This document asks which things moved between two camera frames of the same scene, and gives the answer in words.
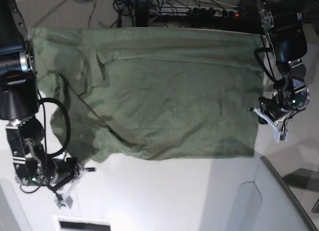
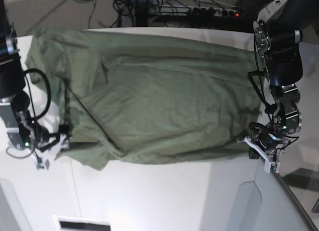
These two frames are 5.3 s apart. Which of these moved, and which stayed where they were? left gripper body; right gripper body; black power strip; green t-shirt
Moved: right gripper body; left gripper body
Stayed: green t-shirt; black power strip
